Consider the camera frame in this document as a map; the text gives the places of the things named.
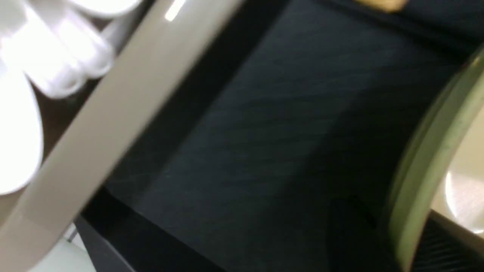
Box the yellow noodle bowl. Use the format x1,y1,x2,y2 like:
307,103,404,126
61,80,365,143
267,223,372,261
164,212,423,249
383,48,483,272

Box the black plastic serving tray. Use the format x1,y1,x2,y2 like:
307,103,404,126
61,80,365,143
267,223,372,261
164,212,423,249
76,0,483,272

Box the olive-brown spoon bin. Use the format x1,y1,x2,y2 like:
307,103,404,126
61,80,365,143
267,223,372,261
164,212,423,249
0,0,243,272

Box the pile of white spoons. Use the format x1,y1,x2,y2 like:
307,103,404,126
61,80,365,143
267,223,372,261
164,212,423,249
0,0,147,196

